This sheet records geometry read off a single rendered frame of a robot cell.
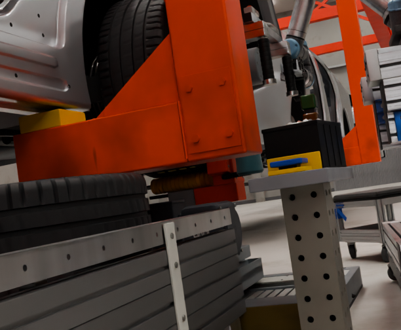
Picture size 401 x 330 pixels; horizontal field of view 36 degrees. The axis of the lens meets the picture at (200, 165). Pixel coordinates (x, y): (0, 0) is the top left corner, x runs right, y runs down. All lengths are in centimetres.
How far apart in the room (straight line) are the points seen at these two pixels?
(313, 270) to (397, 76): 67
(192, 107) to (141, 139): 17
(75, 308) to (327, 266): 70
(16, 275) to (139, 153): 88
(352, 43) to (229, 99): 431
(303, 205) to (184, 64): 48
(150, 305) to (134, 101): 71
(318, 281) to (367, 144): 430
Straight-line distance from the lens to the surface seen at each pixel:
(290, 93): 232
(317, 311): 148
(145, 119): 165
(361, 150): 572
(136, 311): 109
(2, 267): 81
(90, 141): 173
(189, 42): 163
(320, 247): 145
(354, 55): 581
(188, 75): 161
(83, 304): 95
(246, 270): 223
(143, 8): 211
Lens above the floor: 42
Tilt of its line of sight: 3 degrees up
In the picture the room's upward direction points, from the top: 8 degrees counter-clockwise
